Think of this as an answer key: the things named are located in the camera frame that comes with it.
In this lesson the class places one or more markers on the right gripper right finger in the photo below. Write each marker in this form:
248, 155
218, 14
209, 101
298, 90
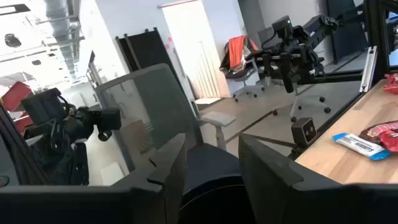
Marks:
264, 180

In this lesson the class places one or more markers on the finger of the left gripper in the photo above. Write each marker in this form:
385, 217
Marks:
286, 77
266, 67

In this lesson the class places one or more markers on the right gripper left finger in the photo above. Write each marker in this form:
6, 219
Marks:
169, 186

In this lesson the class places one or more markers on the brown PayDay candy bar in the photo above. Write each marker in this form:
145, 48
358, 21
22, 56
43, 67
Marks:
371, 132

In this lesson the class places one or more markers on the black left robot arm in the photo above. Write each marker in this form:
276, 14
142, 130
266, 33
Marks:
320, 26

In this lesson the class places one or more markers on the monitor on arm mount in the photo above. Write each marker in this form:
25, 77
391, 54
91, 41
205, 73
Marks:
393, 37

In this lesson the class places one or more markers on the red Skittles candy bag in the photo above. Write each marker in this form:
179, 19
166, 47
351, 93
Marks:
392, 77
391, 89
390, 141

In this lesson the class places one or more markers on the black office chair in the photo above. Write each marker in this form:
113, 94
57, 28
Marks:
245, 76

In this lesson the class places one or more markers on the white-base office chair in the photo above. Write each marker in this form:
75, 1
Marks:
297, 105

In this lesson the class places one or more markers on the orange jacket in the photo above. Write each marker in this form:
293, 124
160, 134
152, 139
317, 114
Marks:
237, 51

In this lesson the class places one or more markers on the dark blue cabinet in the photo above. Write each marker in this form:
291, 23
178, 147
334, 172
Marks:
345, 37

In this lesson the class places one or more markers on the white partition board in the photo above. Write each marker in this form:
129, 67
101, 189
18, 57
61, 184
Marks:
196, 53

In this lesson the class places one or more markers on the grey mesh office chair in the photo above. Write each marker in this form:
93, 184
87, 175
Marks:
146, 99

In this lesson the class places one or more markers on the white blue Hershey's bar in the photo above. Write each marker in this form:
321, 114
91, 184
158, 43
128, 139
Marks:
357, 145

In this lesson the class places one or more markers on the black partition panel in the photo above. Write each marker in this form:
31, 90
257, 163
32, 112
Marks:
149, 49

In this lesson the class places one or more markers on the red tool cart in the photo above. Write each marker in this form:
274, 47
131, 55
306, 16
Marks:
15, 95

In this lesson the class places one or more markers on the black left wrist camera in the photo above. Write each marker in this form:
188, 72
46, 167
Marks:
281, 26

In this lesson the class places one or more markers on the small black table camera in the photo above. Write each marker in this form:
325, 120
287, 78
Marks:
304, 132

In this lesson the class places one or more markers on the silver aluminium bracket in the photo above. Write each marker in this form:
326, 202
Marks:
369, 68

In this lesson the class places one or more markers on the silver ceiling air duct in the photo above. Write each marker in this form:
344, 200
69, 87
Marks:
60, 28

